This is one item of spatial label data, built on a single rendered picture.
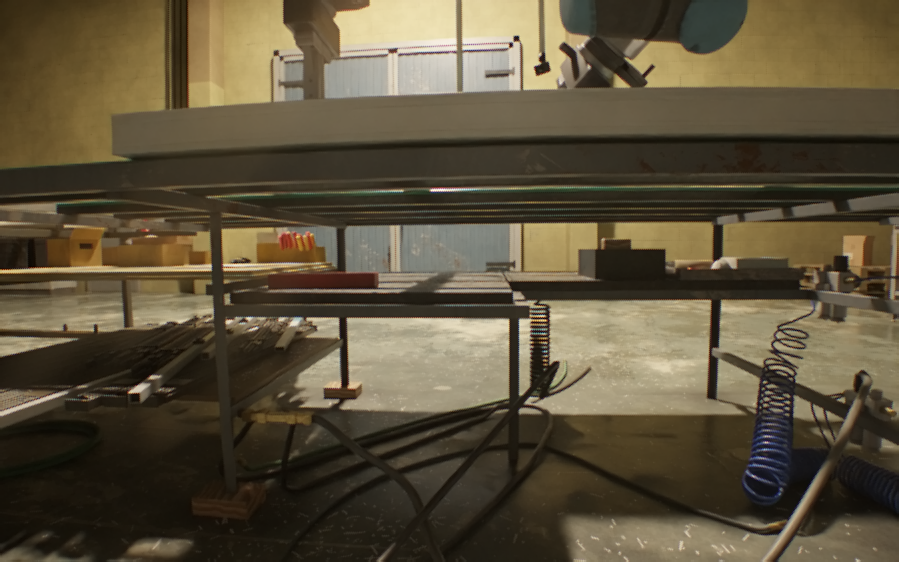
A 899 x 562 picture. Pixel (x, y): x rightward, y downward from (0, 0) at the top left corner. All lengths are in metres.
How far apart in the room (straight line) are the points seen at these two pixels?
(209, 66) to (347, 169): 8.00
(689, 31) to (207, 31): 8.54
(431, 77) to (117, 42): 5.76
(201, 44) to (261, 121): 8.12
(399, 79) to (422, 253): 2.81
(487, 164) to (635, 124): 0.23
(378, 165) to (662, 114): 0.44
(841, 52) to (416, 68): 6.70
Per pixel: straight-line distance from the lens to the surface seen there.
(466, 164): 0.72
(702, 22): 0.71
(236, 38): 9.14
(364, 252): 7.47
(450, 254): 7.21
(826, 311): 1.80
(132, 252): 2.15
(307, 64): 0.81
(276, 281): 1.32
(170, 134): 0.90
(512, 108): 0.73
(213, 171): 0.86
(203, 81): 8.70
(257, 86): 8.67
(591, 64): 0.83
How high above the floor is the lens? 0.69
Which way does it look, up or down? 4 degrees down
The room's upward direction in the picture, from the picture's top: 1 degrees counter-clockwise
